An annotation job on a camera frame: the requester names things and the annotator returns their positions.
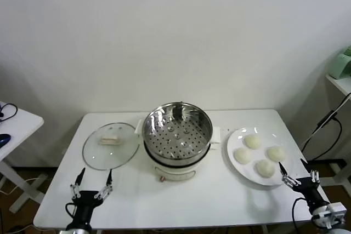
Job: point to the white steamed baozi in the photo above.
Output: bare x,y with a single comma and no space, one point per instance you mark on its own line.
275,153
242,156
265,168
252,141

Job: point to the round glass pot lid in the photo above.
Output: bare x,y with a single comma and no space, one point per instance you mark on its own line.
129,141

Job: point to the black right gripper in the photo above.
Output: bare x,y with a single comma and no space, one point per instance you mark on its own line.
308,188

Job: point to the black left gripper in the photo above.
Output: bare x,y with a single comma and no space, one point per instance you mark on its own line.
85,204

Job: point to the white side table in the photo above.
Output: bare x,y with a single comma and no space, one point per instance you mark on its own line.
19,127

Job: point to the white electric pot base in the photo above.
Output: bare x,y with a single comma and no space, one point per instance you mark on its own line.
175,172

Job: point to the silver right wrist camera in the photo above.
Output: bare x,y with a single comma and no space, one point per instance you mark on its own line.
336,213

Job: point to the blue computer mouse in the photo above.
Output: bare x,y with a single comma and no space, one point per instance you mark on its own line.
4,138

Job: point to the stainless steel steamer basket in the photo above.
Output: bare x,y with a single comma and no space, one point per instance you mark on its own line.
164,146

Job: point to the white round plate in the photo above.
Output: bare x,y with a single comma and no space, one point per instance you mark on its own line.
246,175

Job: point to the mint green appliance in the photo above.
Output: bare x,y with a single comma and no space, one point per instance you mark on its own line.
338,64

